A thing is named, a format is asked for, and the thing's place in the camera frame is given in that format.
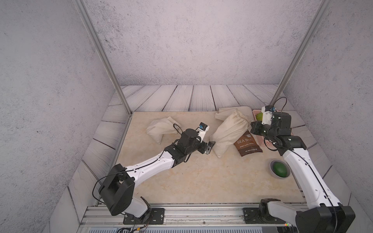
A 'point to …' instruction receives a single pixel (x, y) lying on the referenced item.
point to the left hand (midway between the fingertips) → (211, 139)
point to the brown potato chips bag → (246, 144)
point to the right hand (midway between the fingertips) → (252, 122)
